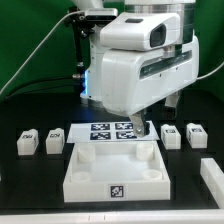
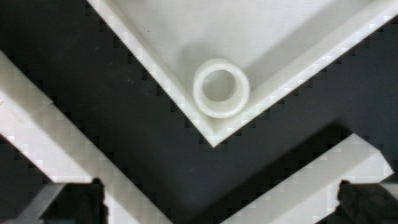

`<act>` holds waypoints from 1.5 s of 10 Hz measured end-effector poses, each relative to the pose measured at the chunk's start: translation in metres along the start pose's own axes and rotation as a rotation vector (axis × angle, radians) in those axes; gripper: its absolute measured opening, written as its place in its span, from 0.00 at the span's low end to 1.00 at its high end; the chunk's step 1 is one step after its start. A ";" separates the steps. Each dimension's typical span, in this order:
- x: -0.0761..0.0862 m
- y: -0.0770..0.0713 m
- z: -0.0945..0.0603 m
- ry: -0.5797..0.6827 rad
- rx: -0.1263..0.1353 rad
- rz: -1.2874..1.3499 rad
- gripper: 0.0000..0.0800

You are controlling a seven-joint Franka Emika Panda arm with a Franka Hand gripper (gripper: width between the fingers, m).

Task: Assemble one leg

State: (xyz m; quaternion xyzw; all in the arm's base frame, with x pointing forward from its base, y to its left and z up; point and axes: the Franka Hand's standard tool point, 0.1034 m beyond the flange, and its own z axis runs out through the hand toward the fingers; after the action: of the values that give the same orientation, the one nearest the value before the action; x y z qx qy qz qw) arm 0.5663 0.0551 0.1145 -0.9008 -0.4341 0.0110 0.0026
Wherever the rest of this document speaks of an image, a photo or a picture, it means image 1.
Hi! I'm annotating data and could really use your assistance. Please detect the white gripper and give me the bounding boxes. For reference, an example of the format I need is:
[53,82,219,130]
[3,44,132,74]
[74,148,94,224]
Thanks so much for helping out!
[101,36,199,137]

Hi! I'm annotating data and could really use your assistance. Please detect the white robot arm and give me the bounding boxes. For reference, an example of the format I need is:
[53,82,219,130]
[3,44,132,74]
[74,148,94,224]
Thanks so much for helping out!
[71,0,199,136]

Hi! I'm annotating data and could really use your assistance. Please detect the white L-shaped obstacle fixture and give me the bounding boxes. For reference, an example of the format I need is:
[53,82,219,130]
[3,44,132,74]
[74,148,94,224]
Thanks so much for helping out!
[200,158,224,209]

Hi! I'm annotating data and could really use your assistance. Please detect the white camera cable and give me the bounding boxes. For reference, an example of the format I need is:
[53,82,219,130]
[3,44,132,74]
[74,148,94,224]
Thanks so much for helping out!
[0,9,86,96]

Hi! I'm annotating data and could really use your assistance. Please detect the black cables at left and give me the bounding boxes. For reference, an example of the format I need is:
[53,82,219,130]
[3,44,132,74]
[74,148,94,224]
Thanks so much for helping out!
[0,74,86,103]

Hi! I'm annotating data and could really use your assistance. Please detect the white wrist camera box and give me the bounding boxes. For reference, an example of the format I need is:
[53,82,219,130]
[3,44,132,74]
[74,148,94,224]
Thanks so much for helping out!
[100,13,181,51]

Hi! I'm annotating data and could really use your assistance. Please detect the grey camera on black stand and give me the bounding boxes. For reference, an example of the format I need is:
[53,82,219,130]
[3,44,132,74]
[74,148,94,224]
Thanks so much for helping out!
[64,7,118,80]

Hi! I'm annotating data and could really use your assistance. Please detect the white square table top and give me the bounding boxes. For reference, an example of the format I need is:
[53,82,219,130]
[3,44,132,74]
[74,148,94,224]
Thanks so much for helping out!
[63,141,170,203]

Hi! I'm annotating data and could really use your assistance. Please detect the white cable at right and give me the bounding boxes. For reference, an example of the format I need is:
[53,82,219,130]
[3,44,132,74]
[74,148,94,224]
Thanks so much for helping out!
[196,63,224,81]

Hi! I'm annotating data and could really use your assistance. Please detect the marker sheet with tags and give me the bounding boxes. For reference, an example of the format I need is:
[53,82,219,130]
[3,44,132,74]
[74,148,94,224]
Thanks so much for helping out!
[67,121,159,143]

